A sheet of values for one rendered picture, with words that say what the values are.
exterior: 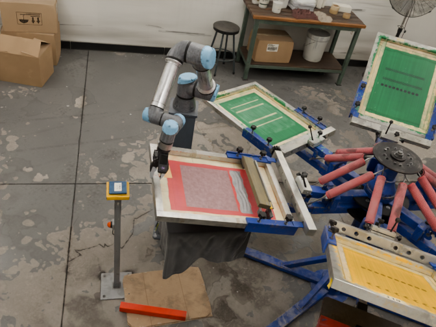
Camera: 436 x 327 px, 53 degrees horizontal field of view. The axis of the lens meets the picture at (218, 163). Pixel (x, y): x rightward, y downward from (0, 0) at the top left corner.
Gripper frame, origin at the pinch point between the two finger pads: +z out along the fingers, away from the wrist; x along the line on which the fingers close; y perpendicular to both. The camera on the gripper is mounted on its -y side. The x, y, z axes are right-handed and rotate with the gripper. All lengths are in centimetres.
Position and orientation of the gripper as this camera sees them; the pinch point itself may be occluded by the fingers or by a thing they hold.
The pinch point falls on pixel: (156, 178)
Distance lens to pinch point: 241.2
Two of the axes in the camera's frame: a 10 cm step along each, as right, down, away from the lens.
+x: -9.4, -1.3, -3.3
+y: -1.8, -6.4, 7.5
